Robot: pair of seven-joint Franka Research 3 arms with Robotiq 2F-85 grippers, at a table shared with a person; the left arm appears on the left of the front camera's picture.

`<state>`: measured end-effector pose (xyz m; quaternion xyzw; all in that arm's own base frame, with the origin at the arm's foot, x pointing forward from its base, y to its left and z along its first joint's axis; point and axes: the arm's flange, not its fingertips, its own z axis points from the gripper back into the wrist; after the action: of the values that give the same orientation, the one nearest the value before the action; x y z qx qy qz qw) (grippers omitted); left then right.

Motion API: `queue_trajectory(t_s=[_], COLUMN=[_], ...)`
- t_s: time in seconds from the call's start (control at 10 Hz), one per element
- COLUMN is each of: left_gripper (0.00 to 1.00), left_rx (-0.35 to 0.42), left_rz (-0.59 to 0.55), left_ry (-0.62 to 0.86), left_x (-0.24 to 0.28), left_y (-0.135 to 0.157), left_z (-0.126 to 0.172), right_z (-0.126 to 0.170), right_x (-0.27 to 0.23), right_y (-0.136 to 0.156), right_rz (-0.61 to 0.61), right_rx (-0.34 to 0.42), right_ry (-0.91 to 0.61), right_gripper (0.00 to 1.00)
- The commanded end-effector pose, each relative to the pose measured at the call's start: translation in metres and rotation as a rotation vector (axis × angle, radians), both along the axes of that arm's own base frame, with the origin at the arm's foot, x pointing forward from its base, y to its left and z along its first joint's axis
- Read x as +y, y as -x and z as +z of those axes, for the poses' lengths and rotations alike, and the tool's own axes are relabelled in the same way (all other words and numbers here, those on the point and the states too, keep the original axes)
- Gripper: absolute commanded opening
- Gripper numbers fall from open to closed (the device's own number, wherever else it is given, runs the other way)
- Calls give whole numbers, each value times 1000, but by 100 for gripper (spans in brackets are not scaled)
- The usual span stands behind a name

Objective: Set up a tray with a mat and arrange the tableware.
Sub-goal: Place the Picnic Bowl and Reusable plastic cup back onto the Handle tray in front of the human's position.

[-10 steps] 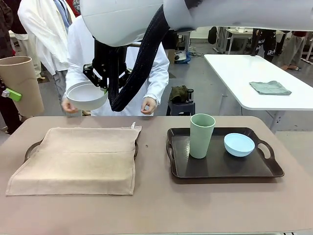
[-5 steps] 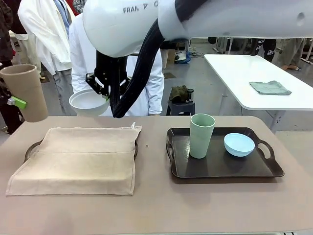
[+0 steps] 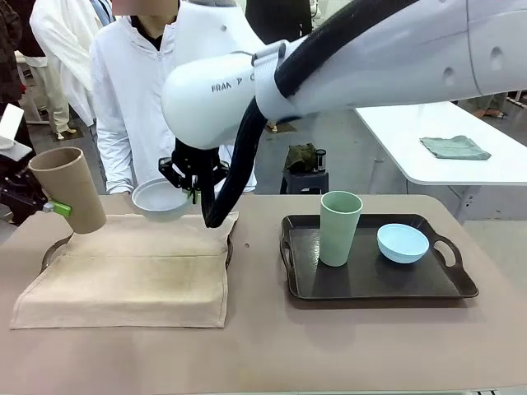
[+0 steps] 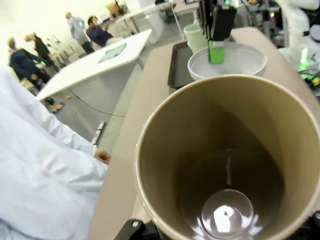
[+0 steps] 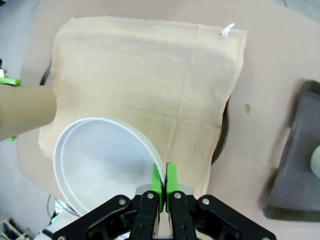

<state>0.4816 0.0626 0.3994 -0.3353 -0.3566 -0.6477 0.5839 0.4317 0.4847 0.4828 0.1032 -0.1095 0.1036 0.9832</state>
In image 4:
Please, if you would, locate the person in light blue shirt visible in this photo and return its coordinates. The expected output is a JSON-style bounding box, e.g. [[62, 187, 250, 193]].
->
[[65, 11, 95, 55]]

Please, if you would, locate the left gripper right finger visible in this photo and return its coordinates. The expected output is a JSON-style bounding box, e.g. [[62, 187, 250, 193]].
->
[[306, 211, 320, 240]]

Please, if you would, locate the white plastic bowl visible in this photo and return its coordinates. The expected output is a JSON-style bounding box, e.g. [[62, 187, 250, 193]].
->
[[187, 42, 268, 81]]

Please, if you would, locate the grey metal equipment frame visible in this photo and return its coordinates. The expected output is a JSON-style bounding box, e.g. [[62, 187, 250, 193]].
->
[[234, 0, 281, 47]]

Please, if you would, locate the beige plastic cup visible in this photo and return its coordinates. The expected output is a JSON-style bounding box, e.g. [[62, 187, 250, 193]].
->
[[134, 74, 320, 240]]

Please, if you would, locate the person in white hoodie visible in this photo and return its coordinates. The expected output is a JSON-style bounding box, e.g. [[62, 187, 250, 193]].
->
[[0, 66, 112, 240]]

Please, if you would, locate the person in black clothes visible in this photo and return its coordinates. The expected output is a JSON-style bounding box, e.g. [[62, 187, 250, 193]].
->
[[24, 32, 61, 73]]

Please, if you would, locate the pale green plastic cup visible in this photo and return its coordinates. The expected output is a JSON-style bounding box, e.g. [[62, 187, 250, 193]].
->
[[183, 23, 210, 55]]

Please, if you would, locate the person's left forearm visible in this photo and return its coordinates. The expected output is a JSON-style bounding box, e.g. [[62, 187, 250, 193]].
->
[[37, 107, 101, 176]]

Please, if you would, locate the beige slipper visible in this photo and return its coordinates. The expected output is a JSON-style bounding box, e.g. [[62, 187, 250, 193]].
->
[[51, 101, 67, 113]]

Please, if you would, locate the cardboard box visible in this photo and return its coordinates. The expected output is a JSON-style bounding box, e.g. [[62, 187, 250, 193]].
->
[[106, 1, 121, 12]]

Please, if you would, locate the person in dark blue jacket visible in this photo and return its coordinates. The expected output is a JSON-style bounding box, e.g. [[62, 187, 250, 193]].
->
[[7, 36, 52, 92]]

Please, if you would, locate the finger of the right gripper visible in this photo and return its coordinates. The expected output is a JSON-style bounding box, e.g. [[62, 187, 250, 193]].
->
[[208, 6, 238, 65], [197, 0, 216, 41]]

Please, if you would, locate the black floor cable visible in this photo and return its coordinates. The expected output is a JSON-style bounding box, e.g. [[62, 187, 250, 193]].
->
[[71, 91, 126, 118]]

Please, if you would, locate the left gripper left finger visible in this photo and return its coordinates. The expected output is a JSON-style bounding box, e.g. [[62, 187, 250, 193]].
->
[[113, 219, 166, 240]]

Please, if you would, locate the person's left hand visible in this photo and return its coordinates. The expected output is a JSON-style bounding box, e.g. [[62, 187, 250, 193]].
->
[[94, 148, 112, 166]]

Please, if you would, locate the person in navy sweater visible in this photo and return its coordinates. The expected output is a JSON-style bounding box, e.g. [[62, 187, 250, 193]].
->
[[86, 15, 114, 48]]

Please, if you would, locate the large white table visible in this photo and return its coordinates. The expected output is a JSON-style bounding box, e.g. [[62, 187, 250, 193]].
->
[[36, 28, 153, 102]]

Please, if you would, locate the dark brown serving tray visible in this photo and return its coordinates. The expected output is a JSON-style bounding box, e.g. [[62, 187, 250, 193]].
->
[[166, 34, 237, 90]]

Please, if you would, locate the white round column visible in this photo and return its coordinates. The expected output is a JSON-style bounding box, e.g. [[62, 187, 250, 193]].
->
[[138, 0, 166, 46]]

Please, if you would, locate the pale green cloth mat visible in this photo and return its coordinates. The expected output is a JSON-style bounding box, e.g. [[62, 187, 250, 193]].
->
[[98, 42, 128, 64]]

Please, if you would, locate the white tube on floor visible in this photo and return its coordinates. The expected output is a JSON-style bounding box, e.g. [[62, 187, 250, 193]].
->
[[91, 120, 106, 146]]

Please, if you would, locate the cluttered equipment with green lights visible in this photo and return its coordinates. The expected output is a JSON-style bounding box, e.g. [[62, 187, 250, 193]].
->
[[277, 46, 320, 87]]

